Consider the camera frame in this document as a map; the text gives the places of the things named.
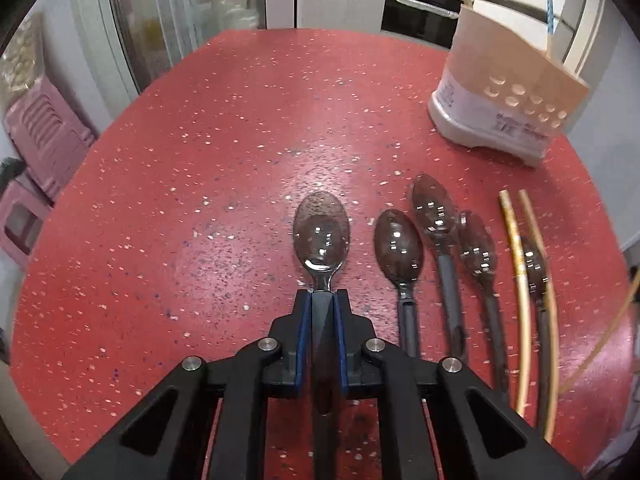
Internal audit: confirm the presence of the black built-in oven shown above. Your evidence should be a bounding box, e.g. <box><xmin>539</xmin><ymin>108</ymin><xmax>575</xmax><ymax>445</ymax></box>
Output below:
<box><xmin>380</xmin><ymin>0</ymin><xmax>464</xmax><ymax>52</ymax></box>

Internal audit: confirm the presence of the glass door cabinet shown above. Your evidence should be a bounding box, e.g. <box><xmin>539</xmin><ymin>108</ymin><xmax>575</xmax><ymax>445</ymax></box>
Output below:
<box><xmin>102</xmin><ymin>0</ymin><xmax>267</xmax><ymax>97</ymax></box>

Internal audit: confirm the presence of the large pink plastic stool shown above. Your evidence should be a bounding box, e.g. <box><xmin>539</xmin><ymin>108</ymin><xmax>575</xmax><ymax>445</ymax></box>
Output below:
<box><xmin>4</xmin><ymin>77</ymin><xmax>99</xmax><ymax>202</ymax></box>

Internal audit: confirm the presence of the small pink plastic stool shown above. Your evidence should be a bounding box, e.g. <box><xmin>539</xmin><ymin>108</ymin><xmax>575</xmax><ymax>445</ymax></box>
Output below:
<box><xmin>0</xmin><ymin>180</ymin><xmax>54</xmax><ymax>269</ymax></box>

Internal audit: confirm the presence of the blue patterned chopstick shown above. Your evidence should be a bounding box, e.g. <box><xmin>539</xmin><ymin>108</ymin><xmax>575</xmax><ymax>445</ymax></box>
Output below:
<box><xmin>544</xmin><ymin>0</ymin><xmax>557</xmax><ymax>59</ymax></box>

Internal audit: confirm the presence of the dark plastic bag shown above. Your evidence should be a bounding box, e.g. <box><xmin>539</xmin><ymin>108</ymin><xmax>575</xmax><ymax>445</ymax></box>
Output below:
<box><xmin>0</xmin><ymin>157</ymin><xmax>27</xmax><ymax>189</ymax></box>

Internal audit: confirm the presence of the yellow floral chopstick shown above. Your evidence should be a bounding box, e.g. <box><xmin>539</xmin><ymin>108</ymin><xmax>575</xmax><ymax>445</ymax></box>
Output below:
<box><xmin>499</xmin><ymin>190</ymin><xmax>532</xmax><ymax>418</ymax></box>
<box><xmin>518</xmin><ymin>189</ymin><xmax>560</xmax><ymax>444</ymax></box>
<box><xmin>559</xmin><ymin>269</ymin><xmax>640</xmax><ymax>395</ymax></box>

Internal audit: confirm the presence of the beige and white utensil holder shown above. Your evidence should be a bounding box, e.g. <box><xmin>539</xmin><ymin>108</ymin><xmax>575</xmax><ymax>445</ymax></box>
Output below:
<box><xmin>427</xmin><ymin>4</ymin><xmax>591</xmax><ymax>168</ymax></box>

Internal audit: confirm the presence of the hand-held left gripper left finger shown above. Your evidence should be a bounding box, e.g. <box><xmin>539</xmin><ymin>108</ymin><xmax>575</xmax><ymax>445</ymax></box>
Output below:
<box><xmin>62</xmin><ymin>290</ymin><xmax>314</xmax><ymax>480</ymax></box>

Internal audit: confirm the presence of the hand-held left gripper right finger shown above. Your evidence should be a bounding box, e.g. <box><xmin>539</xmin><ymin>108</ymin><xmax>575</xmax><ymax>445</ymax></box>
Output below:
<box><xmin>334</xmin><ymin>289</ymin><xmax>583</xmax><ymax>480</ymax></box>

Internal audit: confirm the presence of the clear bag of pale nuts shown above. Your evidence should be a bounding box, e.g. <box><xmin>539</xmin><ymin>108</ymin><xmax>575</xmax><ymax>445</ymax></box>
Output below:
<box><xmin>0</xmin><ymin>14</ymin><xmax>47</xmax><ymax>107</ymax></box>

